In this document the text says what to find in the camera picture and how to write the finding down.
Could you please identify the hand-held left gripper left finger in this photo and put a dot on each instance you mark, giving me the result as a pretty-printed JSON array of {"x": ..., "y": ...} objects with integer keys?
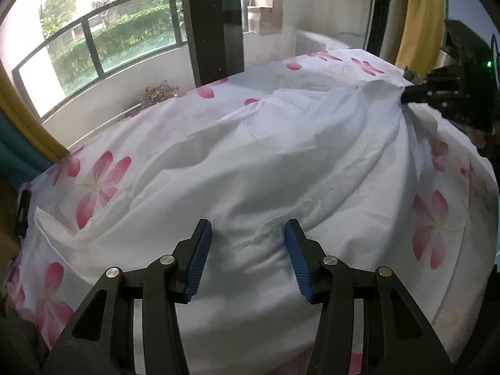
[{"x": 197, "y": 265}]

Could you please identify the teal curtain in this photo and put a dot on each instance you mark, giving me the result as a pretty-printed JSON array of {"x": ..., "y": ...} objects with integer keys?
[{"x": 17, "y": 144}]

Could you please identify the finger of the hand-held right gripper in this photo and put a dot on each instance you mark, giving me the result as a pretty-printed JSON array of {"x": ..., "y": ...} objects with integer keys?
[{"x": 416, "y": 94}]

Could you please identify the dark window frame post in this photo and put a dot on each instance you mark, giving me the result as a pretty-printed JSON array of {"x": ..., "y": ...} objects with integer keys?
[{"x": 213, "y": 23}]

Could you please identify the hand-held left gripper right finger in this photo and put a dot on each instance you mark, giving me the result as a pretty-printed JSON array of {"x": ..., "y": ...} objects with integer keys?
[{"x": 299, "y": 261}]

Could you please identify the white floral bedsheet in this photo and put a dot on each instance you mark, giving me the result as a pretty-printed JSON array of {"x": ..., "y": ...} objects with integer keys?
[{"x": 97, "y": 181}]

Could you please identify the white shirt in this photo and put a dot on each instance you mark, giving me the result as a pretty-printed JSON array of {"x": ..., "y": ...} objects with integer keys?
[{"x": 250, "y": 172}]

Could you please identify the balcony railing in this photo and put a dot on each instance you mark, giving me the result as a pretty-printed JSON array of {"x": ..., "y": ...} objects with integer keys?
[{"x": 97, "y": 31}]

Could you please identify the cardboard box on balcony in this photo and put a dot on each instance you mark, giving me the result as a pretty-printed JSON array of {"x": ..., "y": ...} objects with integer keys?
[{"x": 269, "y": 19}]

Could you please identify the potted plant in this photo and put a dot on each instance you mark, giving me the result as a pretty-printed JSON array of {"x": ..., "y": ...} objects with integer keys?
[{"x": 158, "y": 93}]

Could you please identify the yellow curtain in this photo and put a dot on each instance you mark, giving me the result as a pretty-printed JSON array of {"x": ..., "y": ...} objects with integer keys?
[
  {"x": 27, "y": 117},
  {"x": 422, "y": 15}
]

